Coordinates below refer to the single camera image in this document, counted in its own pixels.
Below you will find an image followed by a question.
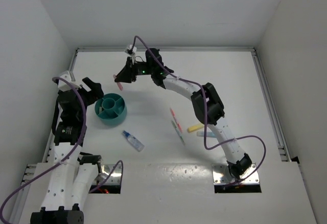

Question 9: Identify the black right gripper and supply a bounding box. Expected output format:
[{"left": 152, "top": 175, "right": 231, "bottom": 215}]
[{"left": 115, "top": 57, "right": 154, "bottom": 83}]

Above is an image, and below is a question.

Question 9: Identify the pink correction tape dispenser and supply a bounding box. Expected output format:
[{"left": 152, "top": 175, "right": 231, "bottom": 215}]
[{"left": 113, "top": 75, "right": 123, "bottom": 91}]

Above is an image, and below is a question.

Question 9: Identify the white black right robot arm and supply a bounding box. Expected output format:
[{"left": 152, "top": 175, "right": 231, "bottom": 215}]
[{"left": 114, "top": 47, "right": 252, "bottom": 180}]

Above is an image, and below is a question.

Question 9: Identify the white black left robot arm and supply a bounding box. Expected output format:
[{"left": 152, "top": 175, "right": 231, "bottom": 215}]
[{"left": 30, "top": 75, "right": 104, "bottom": 223}]

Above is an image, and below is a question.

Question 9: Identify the teal round divided organizer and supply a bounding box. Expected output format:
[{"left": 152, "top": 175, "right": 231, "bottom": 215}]
[{"left": 95, "top": 93, "right": 127, "bottom": 127}]

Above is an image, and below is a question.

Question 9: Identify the clear blue spray bottle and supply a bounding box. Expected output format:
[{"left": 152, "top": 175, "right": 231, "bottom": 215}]
[{"left": 122, "top": 130, "right": 145, "bottom": 152}]

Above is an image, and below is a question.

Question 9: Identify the red pen in wrapper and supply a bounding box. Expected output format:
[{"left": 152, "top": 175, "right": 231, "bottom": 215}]
[{"left": 170, "top": 107, "right": 182, "bottom": 133}]

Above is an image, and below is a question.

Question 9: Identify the green pen in wrapper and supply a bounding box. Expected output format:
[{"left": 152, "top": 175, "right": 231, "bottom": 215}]
[{"left": 171, "top": 120, "right": 185, "bottom": 146}]

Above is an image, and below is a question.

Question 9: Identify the yellow highlighter marker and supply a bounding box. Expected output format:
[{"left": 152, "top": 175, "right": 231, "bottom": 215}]
[{"left": 187, "top": 123, "right": 204, "bottom": 133}]

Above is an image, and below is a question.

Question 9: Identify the blue highlighter marker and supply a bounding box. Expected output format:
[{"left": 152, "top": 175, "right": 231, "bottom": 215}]
[{"left": 196, "top": 131, "right": 216, "bottom": 138}]

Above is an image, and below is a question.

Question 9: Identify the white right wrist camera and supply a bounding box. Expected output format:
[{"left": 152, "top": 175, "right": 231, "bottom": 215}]
[{"left": 125, "top": 44, "right": 137, "bottom": 57}]

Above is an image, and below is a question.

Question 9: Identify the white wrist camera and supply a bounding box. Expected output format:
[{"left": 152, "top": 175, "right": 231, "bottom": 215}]
[
  {"left": 125, "top": 44, "right": 137, "bottom": 57},
  {"left": 58, "top": 71, "right": 81, "bottom": 92}
]

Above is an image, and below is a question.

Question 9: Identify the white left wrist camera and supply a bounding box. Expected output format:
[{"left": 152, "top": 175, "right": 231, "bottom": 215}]
[{"left": 58, "top": 71, "right": 81, "bottom": 92}]

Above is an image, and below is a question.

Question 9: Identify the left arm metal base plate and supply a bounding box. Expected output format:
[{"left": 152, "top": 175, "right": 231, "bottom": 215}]
[{"left": 95, "top": 163, "right": 123, "bottom": 186}]

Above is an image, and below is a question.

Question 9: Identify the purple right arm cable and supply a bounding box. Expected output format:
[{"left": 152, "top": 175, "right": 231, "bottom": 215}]
[{"left": 132, "top": 35, "right": 268, "bottom": 185}]

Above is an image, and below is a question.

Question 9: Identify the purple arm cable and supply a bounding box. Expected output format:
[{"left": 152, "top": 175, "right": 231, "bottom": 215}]
[
  {"left": 132, "top": 35, "right": 268, "bottom": 185},
  {"left": 0, "top": 77, "right": 124, "bottom": 223}
]

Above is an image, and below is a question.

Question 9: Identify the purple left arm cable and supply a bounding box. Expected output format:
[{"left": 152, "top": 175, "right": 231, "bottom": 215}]
[{"left": 0, "top": 77, "right": 124, "bottom": 223}]

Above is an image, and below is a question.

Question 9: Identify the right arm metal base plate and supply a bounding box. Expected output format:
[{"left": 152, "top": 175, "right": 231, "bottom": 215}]
[{"left": 212, "top": 164, "right": 260, "bottom": 186}]

